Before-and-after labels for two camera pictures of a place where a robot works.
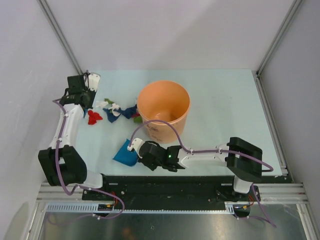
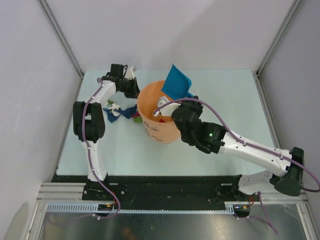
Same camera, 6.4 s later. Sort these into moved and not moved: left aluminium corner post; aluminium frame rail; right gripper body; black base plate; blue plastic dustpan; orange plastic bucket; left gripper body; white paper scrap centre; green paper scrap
Moved: blue plastic dustpan; left gripper body; right gripper body
Not moved: white paper scrap centre; aluminium frame rail; black base plate; left aluminium corner post; green paper scrap; orange plastic bucket
